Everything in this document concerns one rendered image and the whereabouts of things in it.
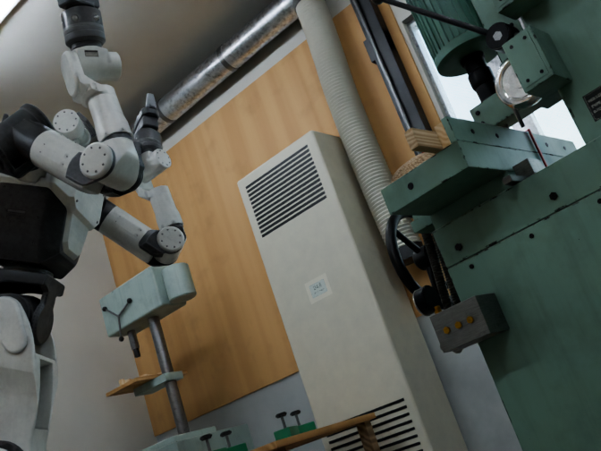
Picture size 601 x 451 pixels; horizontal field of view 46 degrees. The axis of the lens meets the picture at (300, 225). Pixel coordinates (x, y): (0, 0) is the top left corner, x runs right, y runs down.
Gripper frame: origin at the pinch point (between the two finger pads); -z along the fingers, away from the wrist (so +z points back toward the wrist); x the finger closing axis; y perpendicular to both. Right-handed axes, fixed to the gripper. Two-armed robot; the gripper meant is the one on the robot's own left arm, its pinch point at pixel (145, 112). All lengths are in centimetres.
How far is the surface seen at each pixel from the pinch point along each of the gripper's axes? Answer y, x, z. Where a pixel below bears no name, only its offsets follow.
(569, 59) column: -53, 103, 64
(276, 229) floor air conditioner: -91, -77, -22
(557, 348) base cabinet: -52, 74, 116
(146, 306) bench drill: -49, -146, -15
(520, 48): -43, 100, 62
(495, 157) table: -43, 84, 78
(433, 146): -26, 84, 79
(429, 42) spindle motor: -46, 78, 35
